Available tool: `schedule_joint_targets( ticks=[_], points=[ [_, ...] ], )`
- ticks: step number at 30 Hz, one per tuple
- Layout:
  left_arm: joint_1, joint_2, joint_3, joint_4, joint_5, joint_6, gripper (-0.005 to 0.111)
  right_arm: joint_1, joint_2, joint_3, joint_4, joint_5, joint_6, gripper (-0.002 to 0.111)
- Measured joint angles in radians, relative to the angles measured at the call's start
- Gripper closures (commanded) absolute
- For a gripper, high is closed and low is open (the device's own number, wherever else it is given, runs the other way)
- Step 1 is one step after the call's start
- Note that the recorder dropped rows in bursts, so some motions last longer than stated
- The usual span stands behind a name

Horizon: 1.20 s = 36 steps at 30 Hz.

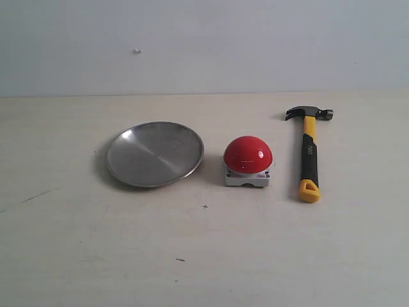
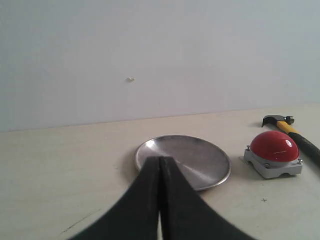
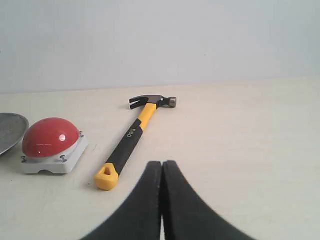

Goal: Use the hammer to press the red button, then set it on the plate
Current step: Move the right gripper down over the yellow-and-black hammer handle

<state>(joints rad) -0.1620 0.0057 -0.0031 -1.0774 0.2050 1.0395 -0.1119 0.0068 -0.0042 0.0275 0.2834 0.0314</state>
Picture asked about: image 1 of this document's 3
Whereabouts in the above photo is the red dome push button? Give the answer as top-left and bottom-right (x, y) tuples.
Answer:
(223, 136), (274, 187)

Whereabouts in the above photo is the round stainless steel plate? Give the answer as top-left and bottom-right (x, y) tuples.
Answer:
(105, 122), (205, 188)

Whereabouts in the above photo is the yellow black claw hammer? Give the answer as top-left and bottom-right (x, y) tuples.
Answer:
(285, 106), (334, 203)

